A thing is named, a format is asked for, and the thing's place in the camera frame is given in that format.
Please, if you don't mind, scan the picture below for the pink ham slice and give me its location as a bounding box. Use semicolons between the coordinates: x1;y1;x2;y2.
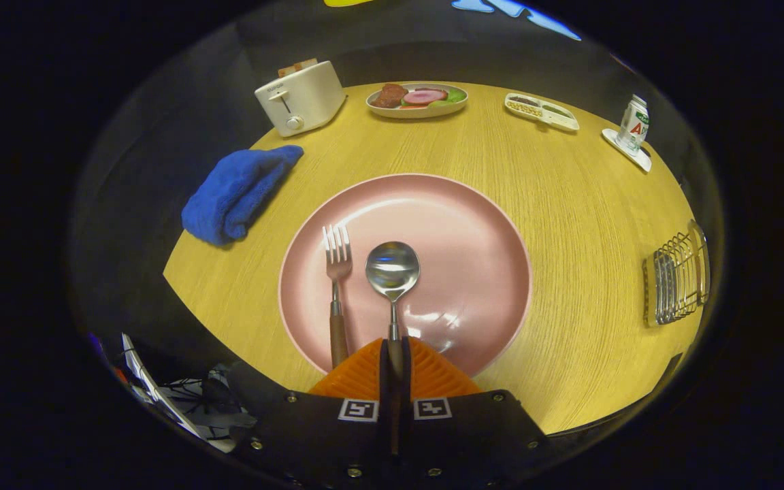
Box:
402;88;448;106

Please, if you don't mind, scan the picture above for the black tripod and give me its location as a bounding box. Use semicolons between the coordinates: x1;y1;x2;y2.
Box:
161;371;257;443

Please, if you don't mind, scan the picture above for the metal spoon wooden handle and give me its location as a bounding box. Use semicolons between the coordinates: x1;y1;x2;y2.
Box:
365;241;421;457

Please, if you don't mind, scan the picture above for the white square coaster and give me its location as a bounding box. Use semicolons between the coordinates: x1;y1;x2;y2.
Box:
602;128;653;173

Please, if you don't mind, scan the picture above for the small white drink bottle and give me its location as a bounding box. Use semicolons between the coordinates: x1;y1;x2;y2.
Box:
615;94;650;156

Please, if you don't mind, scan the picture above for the white toaster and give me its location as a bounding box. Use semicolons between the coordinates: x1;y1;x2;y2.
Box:
254;60;347;138

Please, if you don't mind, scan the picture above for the white divided snack tray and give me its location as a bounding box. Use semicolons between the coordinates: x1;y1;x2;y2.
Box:
504;92;581;133

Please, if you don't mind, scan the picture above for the brown meat patty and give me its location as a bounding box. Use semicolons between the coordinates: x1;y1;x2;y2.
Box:
372;83;409;109

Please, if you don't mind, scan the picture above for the metal wire rack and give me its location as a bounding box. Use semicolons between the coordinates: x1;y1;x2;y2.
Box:
642;219;711;326

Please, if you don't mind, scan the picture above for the metal fork wooden handle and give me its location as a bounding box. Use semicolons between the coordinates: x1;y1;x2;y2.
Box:
323;225;354;370

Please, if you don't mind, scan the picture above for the large pink plate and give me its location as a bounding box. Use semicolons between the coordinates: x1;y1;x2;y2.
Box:
278;173;533;378

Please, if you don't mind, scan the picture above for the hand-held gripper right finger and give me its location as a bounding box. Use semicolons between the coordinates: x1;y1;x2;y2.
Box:
402;337;548;487

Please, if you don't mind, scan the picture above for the blue folded towel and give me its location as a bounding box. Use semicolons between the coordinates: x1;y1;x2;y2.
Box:
181;144;305;247

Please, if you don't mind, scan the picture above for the white oval food plate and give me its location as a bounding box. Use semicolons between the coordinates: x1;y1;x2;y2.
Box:
365;82;469;120

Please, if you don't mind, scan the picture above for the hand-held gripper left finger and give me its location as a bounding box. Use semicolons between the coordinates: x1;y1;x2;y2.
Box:
235;338;394;487

